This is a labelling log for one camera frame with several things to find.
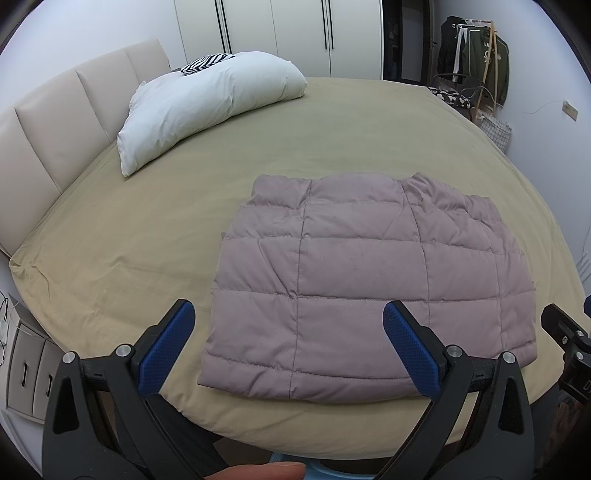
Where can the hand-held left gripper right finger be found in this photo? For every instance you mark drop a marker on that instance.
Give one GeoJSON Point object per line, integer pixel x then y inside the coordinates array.
{"type": "Point", "coordinates": [412, 351]}

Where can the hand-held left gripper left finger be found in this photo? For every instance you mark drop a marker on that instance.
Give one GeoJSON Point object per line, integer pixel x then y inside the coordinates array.
{"type": "Point", "coordinates": [165, 342]}

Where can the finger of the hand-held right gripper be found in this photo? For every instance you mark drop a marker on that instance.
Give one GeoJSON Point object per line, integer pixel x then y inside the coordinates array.
{"type": "Point", "coordinates": [563, 325]}

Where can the mauve hooded puffer coat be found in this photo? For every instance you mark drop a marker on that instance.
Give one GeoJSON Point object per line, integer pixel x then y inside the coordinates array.
{"type": "Point", "coordinates": [360, 277]}

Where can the wooden clothes rack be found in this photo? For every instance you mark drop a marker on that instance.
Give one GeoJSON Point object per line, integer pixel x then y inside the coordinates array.
{"type": "Point", "coordinates": [493, 50]}

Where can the person's left hand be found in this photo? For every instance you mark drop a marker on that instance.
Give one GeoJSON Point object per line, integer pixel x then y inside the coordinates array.
{"type": "Point", "coordinates": [258, 471]}

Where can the bed with beige sheet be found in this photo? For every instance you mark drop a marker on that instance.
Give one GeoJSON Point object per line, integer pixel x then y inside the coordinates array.
{"type": "Point", "coordinates": [161, 207]}

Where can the beige nightstand with drawers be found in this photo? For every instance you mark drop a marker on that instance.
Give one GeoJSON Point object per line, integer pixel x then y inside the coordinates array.
{"type": "Point", "coordinates": [27, 369]}

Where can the white checked bag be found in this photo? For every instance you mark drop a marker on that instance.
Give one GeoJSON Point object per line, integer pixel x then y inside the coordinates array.
{"type": "Point", "coordinates": [497, 133]}

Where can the large white pillow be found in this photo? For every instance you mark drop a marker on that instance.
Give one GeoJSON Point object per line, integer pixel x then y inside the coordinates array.
{"type": "Point", "coordinates": [207, 99]}

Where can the beige padded headboard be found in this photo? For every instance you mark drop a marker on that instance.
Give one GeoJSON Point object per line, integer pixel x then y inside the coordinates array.
{"type": "Point", "coordinates": [64, 115]}

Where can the floral dark cloth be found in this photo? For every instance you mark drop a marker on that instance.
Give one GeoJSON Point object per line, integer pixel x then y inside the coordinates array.
{"type": "Point", "coordinates": [450, 97]}

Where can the black chair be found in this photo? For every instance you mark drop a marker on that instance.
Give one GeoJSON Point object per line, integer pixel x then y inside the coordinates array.
{"type": "Point", "coordinates": [457, 81]}

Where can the dark green hanging jacket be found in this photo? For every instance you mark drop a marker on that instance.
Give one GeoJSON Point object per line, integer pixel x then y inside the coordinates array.
{"type": "Point", "coordinates": [485, 60]}

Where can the zebra striped pillow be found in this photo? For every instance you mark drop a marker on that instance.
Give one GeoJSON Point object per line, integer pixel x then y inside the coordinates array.
{"type": "Point", "coordinates": [207, 63]}

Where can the black hanging garment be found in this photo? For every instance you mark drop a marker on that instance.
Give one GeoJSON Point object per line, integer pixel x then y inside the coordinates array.
{"type": "Point", "coordinates": [451, 44]}

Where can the white wardrobe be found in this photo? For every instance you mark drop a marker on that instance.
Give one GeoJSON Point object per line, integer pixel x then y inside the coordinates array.
{"type": "Point", "coordinates": [277, 37]}

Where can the wall socket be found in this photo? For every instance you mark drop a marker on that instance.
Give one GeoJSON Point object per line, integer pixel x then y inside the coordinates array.
{"type": "Point", "coordinates": [570, 111]}

